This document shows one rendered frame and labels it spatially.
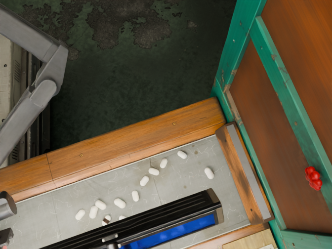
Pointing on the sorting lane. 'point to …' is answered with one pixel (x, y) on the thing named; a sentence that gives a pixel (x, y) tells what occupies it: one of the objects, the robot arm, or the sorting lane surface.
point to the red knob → (313, 178)
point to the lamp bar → (153, 225)
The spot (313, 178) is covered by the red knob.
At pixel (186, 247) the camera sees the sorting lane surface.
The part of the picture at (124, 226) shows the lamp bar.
